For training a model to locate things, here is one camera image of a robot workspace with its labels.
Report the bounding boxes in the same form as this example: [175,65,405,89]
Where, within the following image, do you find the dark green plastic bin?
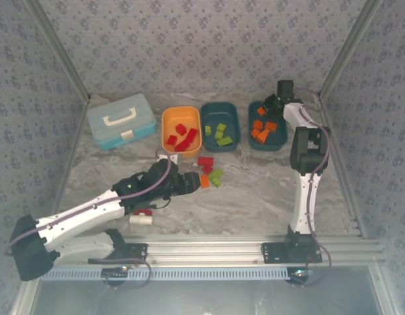
[200,101,241,154]
[247,100,288,152]

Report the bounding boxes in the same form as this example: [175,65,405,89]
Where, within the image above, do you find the aluminium frame post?
[24,0,92,101]
[316,0,384,101]

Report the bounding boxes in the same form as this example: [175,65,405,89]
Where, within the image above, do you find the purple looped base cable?
[103,257,154,289]
[305,245,331,286]

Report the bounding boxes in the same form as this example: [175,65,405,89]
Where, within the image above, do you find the white pipe valve red handle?
[129,209,154,227]

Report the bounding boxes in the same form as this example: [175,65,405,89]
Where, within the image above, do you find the black controller board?
[289,267,313,280]
[102,266,129,278]

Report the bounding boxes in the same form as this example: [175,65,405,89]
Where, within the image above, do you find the white slotted cable duct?
[41,267,292,282]

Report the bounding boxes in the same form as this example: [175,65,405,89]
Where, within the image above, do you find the orange plastic bin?
[161,105,202,158]

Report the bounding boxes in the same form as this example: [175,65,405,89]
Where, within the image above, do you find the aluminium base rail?
[121,234,385,267]

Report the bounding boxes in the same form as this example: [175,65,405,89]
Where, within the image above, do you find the light blue toolbox white handle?
[86,93,158,151]

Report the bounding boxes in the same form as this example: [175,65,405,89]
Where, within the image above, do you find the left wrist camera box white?
[155,150,183,165]

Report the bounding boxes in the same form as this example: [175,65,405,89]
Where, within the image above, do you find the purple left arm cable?
[4,150,173,257]

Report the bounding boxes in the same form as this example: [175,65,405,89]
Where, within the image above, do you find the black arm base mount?
[261,241,288,265]
[122,243,149,266]

